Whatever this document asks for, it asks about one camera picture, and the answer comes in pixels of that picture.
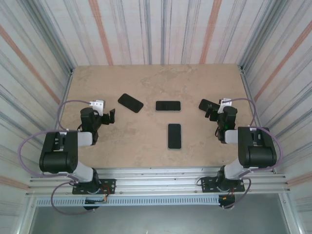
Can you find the black phone case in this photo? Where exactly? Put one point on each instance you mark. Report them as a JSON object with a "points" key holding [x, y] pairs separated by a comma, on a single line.
{"points": [[127, 105]]}

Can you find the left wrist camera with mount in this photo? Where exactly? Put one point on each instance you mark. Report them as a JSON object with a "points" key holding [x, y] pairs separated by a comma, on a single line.
{"points": [[98, 105]]}

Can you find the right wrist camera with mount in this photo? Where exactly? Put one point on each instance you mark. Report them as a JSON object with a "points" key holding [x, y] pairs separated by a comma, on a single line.
{"points": [[225, 103]]}

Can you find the black base connector module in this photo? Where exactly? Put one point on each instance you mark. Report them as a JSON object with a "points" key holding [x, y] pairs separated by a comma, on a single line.
{"points": [[91, 207], [228, 201]]}

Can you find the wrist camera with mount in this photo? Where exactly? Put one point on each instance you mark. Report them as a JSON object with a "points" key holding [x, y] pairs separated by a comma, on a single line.
{"points": [[225, 103], [98, 105]]}

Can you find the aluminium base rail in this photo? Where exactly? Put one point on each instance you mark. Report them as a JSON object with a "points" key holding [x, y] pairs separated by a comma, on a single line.
{"points": [[158, 181]]}

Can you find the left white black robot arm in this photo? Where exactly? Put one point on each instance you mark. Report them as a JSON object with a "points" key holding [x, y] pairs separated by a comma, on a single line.
{"points": [[61, 156]]}

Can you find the aluminium frame post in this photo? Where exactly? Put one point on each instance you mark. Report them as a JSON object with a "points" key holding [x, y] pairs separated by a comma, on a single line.
{"points": [[259, 36], [51, 36]]}

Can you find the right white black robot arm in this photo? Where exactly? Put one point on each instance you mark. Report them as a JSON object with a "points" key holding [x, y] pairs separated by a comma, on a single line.
{"points": [[258, 153]]}

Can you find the aluminium table side rail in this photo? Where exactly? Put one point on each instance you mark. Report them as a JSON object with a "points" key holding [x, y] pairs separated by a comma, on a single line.
{"points": [[69, 83], [245, 83]]}

